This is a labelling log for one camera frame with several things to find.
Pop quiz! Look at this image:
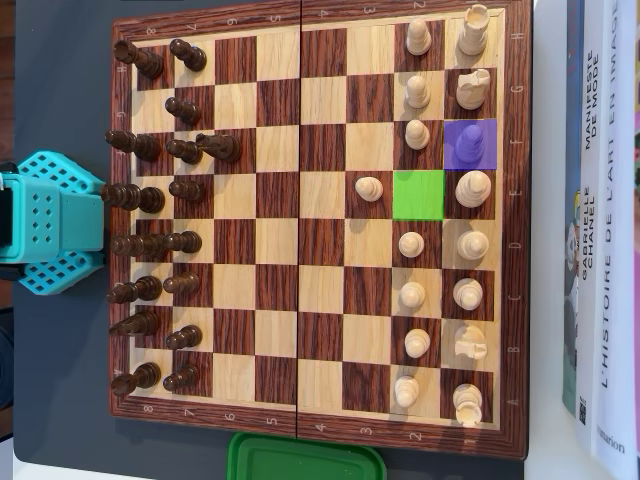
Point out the white wooden king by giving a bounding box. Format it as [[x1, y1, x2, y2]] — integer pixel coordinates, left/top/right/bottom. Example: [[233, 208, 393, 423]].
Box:
[[455, 169, 493, 210]]

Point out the dark wooden queen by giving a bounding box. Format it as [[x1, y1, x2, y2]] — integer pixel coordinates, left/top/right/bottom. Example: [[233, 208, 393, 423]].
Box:
[[109, 232, 171, 261]]

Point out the white wooden queen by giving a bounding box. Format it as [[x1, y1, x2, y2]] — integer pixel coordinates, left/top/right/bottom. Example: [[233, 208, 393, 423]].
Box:
[[457, 229, 490, 261]]

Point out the white wooden rook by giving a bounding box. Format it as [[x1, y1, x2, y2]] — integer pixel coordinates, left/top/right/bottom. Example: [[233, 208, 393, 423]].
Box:
[[457, 3, 490, 57], [452, 382, 484, 428]]

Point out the wooden folding chess board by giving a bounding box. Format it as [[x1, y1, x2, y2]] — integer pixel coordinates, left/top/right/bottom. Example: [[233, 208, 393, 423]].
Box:
[[108, 0, 531, 461]]

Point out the dark wooden knight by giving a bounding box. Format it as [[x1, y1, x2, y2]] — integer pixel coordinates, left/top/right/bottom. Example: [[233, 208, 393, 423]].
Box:
[[108, 309, 161, 337], [194, 132, 242, 164]]

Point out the dark wooden pawn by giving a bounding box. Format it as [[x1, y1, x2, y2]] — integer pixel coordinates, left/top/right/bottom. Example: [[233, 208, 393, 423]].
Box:
[[162, 363, 201, 394], [168, 38, 208, 72], [164, 324, 204, 351], [162, 271, 201, 296], [163, 230, 204, 255], [165, 138, 204, 165], [168, 179, 206, 204], [164, 96, 203, 126]]

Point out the white art history book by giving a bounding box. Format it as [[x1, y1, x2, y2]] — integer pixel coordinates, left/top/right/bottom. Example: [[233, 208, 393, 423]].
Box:
[[589, 0, 640, 474]]

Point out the dark wooden bishop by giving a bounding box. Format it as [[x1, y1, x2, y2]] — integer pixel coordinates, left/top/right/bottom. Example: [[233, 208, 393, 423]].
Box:
[[106, 274, 164, 305], [103, 129, 163, 163]]

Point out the dark wooden rook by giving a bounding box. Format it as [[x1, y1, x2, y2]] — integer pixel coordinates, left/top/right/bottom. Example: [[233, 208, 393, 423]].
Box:
[[110, 362, 163, 399], [113, 38, 165, 80]]

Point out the white wooden knight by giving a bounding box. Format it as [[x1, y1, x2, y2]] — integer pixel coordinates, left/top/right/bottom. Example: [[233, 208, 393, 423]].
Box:
[[455, 68, 492, 111], [453, 323, 488, 360]]

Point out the green plastic container lid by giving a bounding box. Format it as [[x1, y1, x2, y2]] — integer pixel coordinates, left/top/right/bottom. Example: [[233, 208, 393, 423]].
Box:
[[225, 432, 387, 480]]

